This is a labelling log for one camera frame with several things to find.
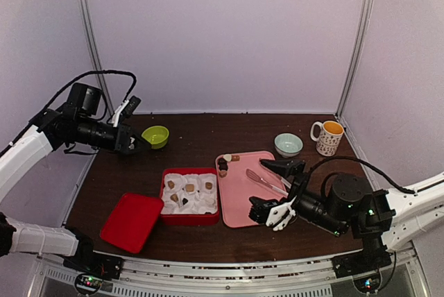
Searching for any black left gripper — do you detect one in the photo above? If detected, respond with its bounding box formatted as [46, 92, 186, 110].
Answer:
[76, 115, 151, 154]

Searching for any red tin box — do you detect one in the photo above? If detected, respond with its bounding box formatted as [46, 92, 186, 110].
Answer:
[160, 167, 220, 226]

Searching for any red tin lid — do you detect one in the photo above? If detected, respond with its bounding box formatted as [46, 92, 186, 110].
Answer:
[100, 193, 164, 254]

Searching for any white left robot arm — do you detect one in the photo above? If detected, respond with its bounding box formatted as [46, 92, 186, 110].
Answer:
[1, 83, 151, 272]

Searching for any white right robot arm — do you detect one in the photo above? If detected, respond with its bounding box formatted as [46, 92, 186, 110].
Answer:
[249, 158, 443, 278]

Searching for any dark chocolate tray left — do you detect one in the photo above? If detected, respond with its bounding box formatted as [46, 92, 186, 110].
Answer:
[218, 158, 228, 171]

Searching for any green plastic bowl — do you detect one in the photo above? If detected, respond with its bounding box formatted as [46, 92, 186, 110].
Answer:
[142, 126, 169, 149]

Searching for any pink plastic tray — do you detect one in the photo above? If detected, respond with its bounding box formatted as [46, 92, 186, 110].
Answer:
[215, 151, 286, 228]

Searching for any light blue ceramic bowl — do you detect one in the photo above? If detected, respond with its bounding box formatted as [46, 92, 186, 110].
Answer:
[274, 133, 303, 158]

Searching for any white paper liner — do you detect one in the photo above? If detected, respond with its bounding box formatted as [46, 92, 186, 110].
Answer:
[161, 173, 218, 215]

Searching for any white floral mug yellow inside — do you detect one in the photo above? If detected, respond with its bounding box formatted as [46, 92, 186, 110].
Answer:
[310, 121, 345, 157]

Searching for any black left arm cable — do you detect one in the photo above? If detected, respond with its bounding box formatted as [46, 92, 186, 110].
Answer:
[34, 69, 138, 128]

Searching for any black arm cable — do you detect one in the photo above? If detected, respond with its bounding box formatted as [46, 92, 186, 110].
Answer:
[34, 69, 138, 128]
[308, 155, 416, 196]

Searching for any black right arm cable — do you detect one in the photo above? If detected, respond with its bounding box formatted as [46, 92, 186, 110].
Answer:
[308, 155, 416, 196]

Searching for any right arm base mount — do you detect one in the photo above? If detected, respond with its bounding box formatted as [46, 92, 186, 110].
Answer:
[332, 253, 392, 278]

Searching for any aluminium front rail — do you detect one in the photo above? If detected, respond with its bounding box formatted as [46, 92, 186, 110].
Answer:
[24, 242, 432, 296]

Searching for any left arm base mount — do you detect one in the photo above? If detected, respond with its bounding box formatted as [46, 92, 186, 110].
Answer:
[61, 252, 123, 280]

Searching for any aluminium frame post left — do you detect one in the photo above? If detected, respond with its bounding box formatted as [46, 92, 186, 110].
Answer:
[78, 0, 114, 117]

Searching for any aluminium frame post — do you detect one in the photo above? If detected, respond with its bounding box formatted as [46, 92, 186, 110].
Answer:
[78, 0, 114, 117]
[335, 0, 374, 119]

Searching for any aluminium frame post right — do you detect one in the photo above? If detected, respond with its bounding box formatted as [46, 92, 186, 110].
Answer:
[335, 0, 374, 119]

